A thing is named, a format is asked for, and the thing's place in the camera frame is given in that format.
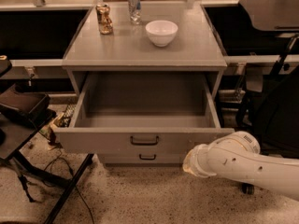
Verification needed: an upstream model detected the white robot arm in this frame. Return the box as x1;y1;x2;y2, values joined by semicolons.
182;132;299;201

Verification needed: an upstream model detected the grey bottom drawer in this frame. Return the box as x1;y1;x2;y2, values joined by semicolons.
98;154;184;165

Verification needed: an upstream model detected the black floor cable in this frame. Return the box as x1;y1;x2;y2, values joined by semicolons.
43;154;95;224

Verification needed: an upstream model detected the grey drawer cabinet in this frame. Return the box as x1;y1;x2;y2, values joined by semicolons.
61;0;228;168

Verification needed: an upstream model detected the grey top drawer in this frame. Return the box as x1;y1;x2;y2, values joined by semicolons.
55;72;234;155

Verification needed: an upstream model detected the black side table stand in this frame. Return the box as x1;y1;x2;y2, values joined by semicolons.
0;55;94;224

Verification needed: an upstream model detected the white bowl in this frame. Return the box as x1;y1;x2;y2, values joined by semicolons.
145;21;178;47

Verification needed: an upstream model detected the silver soda can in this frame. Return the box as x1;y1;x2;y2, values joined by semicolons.
128;0;141;24

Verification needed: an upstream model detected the grey drawer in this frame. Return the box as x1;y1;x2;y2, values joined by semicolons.
98;154;184;165
55;72;234;155

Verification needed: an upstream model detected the black office chair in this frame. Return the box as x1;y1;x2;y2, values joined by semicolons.
214;0;299;195

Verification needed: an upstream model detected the black tray box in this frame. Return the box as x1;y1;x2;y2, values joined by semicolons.
0;84;50;121

